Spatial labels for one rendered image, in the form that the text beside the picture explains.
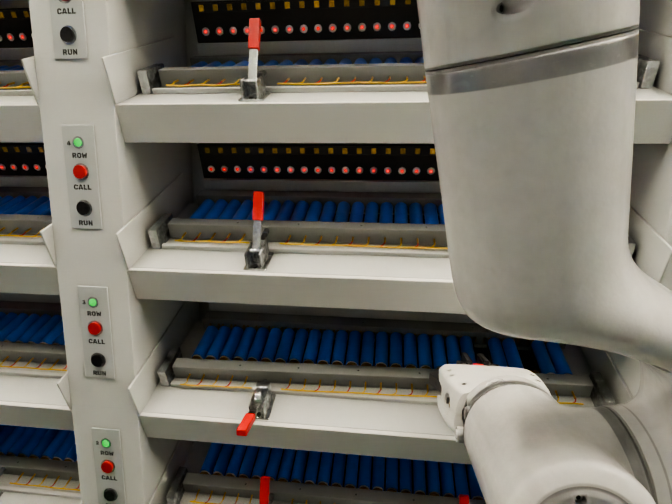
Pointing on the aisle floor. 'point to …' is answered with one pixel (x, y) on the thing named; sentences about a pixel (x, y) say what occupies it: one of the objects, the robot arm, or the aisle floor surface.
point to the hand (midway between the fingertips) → (474, 369)
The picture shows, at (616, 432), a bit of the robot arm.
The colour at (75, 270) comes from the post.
